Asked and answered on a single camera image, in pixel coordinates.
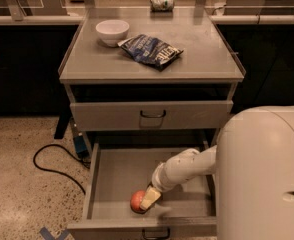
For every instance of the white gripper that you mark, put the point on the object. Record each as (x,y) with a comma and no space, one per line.
(159,178)

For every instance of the red apple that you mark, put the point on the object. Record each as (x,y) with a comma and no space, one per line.
(136,200)

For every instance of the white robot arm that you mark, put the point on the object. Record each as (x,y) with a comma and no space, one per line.
(253,162)

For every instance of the open middle drawer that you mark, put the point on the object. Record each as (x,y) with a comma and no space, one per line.
(116,174)

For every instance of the closed top drawer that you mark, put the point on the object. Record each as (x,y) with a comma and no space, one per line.
(116,116)

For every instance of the grey drawer cabinet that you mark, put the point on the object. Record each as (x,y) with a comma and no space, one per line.
(205,71)

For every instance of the long dark counter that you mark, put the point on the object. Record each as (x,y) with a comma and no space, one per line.
(32,58)

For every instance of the blue power box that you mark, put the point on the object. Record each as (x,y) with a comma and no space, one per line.
(80,146)

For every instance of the blue chip bag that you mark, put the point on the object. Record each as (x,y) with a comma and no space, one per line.
(150,51)

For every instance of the white ceramic bowl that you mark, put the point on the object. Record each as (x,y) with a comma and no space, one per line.
(111,32)

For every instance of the crumpled white green can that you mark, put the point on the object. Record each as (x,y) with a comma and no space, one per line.
(162,5)

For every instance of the black middle drawer handle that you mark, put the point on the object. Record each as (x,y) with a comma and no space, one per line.
(155,235)

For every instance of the black drawer handle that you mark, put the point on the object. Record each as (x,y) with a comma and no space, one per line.
(155,235)
(144,114)

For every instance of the black top drawer handle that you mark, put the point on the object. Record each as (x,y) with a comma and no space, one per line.
(144,114)

